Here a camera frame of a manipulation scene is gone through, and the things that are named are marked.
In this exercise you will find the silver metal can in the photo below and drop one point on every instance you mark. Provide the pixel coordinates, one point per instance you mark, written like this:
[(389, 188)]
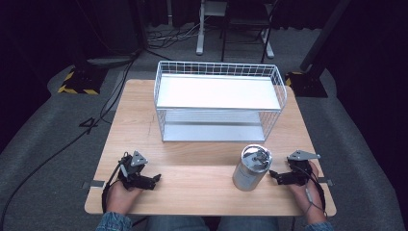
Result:
[(253, 168)]

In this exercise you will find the white metal desk leg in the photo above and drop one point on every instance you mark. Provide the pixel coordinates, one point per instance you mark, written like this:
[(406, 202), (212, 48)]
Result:
[(200, 35), (268, 45)]

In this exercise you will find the person's left hand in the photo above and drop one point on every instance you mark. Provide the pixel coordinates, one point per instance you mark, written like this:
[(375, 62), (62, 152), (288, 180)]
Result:
[(120, 197)]

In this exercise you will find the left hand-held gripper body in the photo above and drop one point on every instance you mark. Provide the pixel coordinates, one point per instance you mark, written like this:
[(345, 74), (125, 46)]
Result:
[(132, 168)]

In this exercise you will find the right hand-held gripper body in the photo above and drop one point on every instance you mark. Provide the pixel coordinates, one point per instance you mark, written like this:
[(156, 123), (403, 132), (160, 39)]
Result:
[(300, 170)]

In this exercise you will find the black yellow striped stand base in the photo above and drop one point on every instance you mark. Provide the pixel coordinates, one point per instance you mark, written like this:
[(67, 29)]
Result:
[(308, 84), (84, 80)]

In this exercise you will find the grey tape strip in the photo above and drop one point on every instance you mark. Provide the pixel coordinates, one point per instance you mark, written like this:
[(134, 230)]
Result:
[(326, 182), (94, 184)]

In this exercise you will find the grey slanted stand pole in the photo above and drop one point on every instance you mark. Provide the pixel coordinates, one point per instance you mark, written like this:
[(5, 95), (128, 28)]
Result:
[(324, 35)]

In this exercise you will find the black metal chair frame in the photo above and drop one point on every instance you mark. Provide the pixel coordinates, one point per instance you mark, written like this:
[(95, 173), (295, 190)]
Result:
[(245, 22)]

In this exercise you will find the person's right hand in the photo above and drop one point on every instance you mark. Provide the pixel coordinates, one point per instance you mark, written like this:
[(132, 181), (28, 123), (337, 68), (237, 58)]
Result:
[(308, 199)]

